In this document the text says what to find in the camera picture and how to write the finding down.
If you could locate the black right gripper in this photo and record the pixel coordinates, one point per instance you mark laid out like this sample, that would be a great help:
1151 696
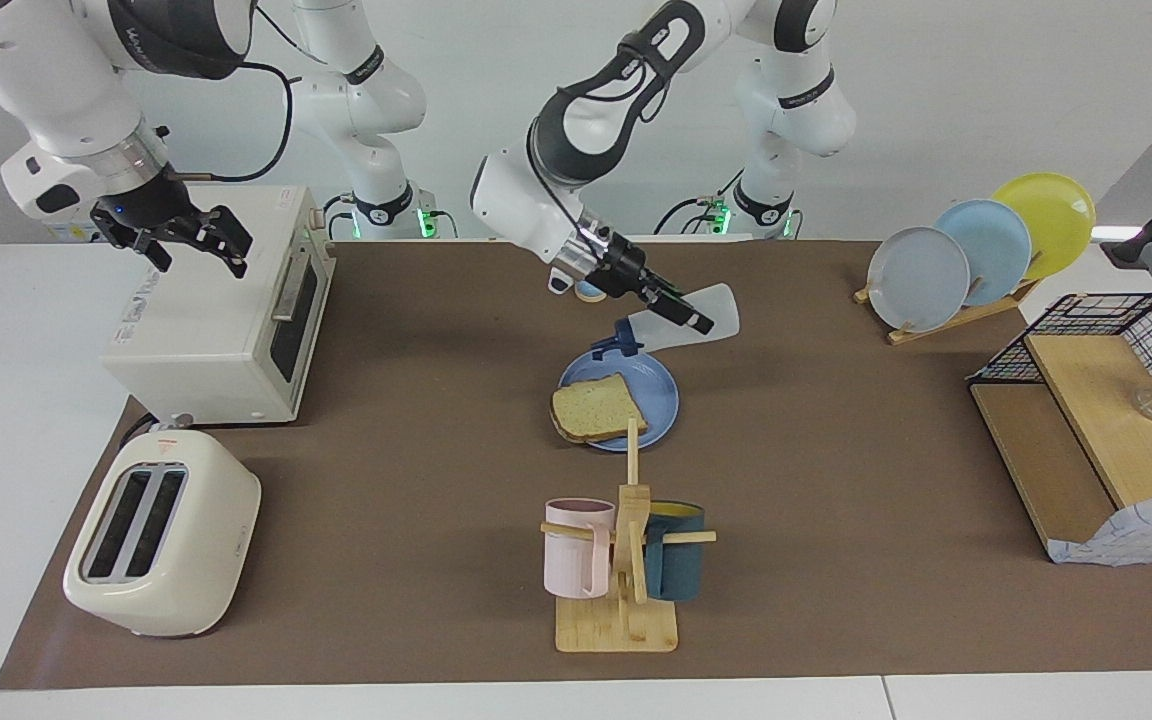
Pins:
141 210

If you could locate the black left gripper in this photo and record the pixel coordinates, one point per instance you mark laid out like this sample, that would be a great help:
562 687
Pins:
624 270

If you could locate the translucent bottle with blue cap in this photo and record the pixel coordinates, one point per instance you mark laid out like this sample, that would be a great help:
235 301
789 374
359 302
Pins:
721 305

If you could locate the brown bread slice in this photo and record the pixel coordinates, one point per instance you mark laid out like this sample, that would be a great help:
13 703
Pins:
596 408

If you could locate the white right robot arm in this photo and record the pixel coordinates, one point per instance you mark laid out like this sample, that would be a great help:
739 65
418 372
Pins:
46 80

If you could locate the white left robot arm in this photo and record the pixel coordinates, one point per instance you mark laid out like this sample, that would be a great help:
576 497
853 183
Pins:
516 200

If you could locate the blue round plate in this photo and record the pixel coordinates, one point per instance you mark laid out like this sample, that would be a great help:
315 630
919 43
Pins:
651 395

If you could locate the grey-blue plate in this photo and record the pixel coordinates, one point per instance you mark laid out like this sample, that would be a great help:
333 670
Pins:
916 280

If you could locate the wooden plate rack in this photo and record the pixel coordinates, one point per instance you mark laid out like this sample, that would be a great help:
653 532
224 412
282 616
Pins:
946 322

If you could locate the light blue plate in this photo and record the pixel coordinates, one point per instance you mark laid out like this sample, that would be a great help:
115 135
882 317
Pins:
996 245

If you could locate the yellow plate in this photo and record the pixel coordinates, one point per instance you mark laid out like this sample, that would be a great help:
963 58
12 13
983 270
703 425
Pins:
1051 215

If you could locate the white toaster oven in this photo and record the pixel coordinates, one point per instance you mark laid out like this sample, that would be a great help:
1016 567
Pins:
206 330

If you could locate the dark green mug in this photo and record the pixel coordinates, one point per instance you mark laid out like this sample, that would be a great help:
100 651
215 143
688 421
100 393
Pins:
681 570

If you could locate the pink mug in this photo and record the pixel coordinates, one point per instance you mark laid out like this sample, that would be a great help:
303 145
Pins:
576 560

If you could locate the cream two-slot toaster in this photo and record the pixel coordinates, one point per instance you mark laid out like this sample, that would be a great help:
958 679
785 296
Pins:
206 540

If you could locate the brown table mat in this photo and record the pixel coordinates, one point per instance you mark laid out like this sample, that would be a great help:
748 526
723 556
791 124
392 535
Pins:
386 500

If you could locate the wooden mug tree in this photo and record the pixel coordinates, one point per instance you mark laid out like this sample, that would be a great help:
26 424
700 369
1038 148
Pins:
616 628

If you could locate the white marble-pattern cloth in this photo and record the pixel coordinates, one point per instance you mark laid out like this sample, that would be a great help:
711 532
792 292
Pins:
1136 535

